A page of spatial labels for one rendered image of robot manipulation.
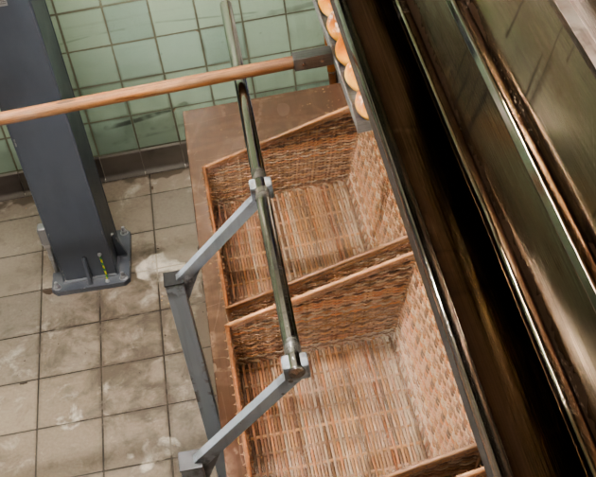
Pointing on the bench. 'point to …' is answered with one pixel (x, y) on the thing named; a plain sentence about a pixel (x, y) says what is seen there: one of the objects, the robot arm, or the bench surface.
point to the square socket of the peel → (312, 58)
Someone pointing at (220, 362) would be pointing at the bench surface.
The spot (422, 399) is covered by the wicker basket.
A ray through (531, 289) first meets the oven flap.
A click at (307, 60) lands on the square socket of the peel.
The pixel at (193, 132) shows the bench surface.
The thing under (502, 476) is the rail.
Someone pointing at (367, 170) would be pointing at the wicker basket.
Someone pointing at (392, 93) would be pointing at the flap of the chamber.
